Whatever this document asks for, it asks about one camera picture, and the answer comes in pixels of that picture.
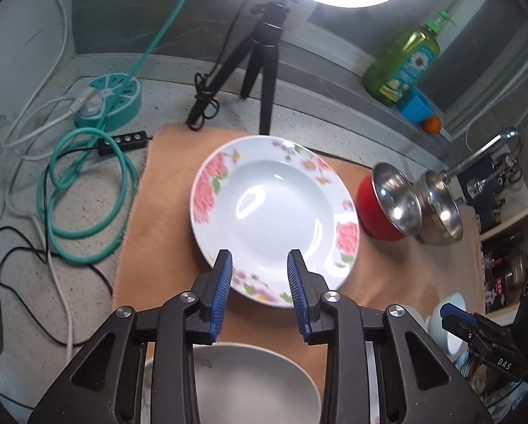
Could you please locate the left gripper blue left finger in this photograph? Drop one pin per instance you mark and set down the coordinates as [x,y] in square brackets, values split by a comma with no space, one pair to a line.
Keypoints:
[214,296]

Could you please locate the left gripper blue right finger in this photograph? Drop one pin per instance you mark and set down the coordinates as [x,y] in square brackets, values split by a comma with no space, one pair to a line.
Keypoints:
[307,289]

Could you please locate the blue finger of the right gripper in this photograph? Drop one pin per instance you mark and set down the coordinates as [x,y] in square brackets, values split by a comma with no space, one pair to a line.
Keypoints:
[454,318]

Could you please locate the white plate grey leaf pattern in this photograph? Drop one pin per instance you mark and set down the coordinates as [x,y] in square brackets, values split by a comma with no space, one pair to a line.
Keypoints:
[240,383]

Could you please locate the stainless steel bowl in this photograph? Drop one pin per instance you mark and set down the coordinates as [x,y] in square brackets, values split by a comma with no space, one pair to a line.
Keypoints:
[441,219]

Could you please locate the red rose floral plate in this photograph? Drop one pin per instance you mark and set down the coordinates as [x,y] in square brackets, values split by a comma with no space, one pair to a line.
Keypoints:
[260,197]

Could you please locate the red steel bowl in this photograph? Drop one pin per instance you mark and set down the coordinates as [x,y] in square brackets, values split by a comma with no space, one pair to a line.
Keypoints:
[387,204]

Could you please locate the wooden shelf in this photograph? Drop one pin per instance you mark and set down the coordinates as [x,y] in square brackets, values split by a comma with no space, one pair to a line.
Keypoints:
[505,261]

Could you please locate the chrome faucet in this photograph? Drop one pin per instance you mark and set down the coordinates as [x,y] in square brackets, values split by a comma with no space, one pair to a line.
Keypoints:
[477,186]

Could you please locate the black inline light controller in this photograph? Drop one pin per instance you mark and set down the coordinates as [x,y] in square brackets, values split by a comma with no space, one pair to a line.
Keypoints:
[125,142]

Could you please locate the orange fruit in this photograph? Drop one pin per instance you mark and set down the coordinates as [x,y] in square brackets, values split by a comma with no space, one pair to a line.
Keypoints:
[432,125]

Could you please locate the blue ribbed cup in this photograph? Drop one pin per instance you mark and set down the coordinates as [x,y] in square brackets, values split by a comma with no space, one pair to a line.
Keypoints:
[415,107]

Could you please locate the teal round power strip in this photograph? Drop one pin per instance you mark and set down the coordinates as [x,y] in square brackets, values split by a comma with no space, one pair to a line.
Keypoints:
[117,101]

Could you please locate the green dish soap bottle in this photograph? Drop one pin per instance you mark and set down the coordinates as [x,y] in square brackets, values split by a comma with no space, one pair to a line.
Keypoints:
[394,73]

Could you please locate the black tripod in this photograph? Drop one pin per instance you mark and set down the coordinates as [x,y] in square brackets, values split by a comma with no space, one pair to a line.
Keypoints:
[261,49]

